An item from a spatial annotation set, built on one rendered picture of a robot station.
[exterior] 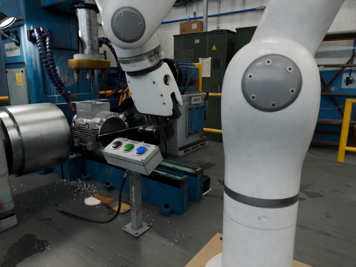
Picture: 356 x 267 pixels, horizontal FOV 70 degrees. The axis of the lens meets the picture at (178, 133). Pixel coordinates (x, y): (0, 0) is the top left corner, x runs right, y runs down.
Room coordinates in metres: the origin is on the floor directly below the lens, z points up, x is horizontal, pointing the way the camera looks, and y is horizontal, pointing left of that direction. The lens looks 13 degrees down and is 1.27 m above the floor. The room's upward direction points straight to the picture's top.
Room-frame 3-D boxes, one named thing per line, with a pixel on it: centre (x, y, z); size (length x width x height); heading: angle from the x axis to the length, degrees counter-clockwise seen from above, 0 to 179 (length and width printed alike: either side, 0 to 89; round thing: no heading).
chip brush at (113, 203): (0.87, 0.26, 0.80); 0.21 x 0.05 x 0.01; 53
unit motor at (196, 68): (1.65, -0.04, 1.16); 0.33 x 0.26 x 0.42; 143
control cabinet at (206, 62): (4.59, -0.46, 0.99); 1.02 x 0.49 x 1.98; 55
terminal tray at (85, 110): (1.18, 0.40, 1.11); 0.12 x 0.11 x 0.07; 53
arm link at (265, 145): (0.37, -0.13, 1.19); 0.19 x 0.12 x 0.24; 163
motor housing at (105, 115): (1.16, 0.36, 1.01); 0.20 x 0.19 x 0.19; 53
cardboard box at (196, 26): (4.77, -0.27, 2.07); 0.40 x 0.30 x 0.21; 47
